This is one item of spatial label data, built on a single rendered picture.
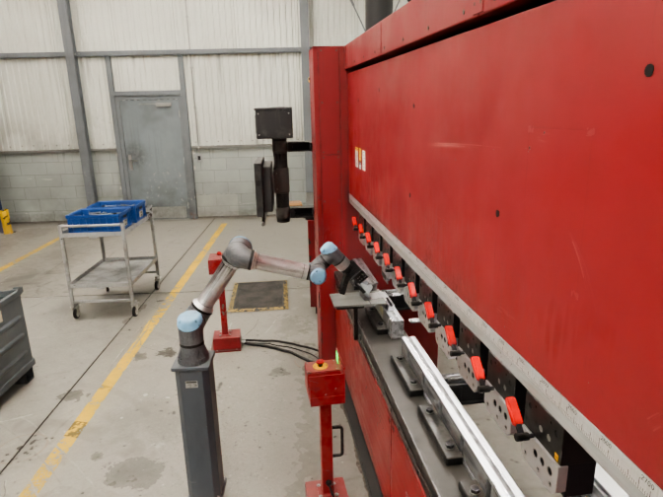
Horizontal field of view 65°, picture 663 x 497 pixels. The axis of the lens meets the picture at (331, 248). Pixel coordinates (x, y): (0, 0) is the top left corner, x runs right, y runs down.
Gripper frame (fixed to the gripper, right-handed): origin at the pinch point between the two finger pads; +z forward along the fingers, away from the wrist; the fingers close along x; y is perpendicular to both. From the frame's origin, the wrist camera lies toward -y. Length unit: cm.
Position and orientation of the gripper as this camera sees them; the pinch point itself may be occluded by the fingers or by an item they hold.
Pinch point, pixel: (366, 295)
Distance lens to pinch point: 270.3
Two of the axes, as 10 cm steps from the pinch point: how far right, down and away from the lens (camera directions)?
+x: -2.3, -2.5, 9.4
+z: 6.5, 6.8, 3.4
